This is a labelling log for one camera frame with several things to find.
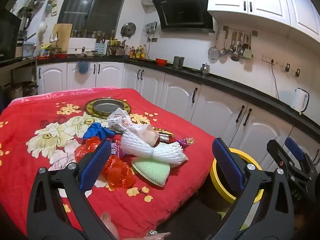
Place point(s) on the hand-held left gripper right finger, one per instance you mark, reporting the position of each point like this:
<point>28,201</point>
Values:
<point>227,165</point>

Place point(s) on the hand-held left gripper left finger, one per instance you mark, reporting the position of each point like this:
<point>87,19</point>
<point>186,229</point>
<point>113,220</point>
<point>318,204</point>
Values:
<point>96,165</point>

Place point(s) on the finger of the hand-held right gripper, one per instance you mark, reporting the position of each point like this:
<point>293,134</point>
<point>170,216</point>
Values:
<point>293,148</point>
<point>277,152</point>

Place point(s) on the yellow trash bin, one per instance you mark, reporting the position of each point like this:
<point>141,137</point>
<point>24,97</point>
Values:
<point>251,158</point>

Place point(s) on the white plastic bag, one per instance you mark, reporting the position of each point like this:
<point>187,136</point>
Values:
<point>120,118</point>

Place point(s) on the person's left hand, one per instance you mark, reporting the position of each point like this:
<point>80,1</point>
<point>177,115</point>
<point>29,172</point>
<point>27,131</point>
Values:
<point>110,225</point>

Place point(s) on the red plastic bag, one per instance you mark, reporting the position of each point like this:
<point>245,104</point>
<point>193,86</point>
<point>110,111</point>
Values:
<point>117,172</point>

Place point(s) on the pink blue printed wrapper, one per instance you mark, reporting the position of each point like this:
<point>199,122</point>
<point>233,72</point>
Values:
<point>115,148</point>

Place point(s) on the blue plastic bag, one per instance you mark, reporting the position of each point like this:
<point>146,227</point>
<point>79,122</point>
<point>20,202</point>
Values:
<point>96,131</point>

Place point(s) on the white foam fruit net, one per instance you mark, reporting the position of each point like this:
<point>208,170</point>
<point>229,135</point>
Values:
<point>140,147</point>

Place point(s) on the purple foil candy wrapper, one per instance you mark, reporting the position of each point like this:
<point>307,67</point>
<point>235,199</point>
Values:
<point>186,141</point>

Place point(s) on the white electric kettle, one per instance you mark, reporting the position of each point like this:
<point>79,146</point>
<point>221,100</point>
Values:
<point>298,101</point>

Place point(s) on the white lower kitchen cabinets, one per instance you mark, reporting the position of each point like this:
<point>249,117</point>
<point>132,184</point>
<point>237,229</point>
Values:
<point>220,110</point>

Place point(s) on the white kitchen cabinets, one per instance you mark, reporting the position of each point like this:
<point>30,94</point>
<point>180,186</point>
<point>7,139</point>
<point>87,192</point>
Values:
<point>265,0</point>
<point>220,110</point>

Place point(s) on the green foam fruit net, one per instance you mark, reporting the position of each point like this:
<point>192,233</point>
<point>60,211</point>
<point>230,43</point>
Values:
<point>152,171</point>

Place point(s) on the pink white packet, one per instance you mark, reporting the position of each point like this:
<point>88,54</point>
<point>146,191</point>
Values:
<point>145,133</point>

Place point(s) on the gold-rimmed round metal tray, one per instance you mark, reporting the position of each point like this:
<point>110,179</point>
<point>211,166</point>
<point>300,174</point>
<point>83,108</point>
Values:
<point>107,106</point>

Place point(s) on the red floral blanket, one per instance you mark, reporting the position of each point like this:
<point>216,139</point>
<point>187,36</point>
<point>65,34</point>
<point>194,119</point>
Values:
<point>155,205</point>

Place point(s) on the black kitchen countertop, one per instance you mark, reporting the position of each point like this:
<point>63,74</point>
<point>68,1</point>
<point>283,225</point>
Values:
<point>225,80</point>

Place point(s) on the steel teapot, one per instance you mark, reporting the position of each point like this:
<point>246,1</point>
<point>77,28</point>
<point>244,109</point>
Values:
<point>205,69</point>

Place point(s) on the pale green spatula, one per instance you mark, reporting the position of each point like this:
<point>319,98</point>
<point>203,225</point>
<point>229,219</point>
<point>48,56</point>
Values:
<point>248,53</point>

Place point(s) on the dark skimmer ladle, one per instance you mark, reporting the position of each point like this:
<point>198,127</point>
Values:
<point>235,56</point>

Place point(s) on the small steel pot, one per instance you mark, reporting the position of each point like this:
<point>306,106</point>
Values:
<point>91,53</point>

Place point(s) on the steel mesh strainer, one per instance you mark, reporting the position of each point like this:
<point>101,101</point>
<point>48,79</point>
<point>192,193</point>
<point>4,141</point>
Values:
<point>213,53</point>

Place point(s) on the steel ladle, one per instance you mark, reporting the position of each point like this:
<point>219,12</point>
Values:
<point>223,52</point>

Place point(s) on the blue knife block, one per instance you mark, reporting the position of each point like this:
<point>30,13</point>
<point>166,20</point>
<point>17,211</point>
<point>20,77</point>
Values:
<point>100,48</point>

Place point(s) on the condiment rack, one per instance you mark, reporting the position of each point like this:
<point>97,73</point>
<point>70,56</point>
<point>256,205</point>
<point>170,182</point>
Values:
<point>115,48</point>

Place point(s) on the row of condiment bottles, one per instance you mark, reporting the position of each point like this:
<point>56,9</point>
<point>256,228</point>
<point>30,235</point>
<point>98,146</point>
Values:
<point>138,53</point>

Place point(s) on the red bowl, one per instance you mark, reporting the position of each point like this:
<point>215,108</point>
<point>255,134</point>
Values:
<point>161,62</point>

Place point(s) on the row of glass jars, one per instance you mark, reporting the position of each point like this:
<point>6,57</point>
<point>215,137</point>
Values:
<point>92,33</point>

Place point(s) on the wooden cutting board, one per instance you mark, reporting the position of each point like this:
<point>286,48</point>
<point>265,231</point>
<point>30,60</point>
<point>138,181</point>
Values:
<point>63,36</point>

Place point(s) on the steel faucet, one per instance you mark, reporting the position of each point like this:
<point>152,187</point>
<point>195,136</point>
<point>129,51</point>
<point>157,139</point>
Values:
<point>53,38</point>

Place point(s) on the steel pot lid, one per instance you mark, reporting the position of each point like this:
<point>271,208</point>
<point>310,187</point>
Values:
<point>128,29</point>

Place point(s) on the hanging steel utensil set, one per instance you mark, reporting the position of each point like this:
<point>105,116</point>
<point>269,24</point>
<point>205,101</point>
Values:
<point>151,27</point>

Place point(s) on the white upper kitchen cabinets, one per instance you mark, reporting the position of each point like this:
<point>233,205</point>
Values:
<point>265,0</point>

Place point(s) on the dark kitchen window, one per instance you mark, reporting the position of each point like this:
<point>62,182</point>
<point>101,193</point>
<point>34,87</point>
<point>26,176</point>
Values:
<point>100,12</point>

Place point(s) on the black microwave oven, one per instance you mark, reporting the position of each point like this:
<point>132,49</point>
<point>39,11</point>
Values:
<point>8,37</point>

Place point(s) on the black range hood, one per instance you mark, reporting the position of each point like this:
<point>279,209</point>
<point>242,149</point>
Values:
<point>182,10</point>

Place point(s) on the black wall hook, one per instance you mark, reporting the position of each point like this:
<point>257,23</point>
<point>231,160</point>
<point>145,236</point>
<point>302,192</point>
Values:
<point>297,72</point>
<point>287,67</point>

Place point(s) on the wall power outlet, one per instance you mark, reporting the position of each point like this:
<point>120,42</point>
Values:
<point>267,58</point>

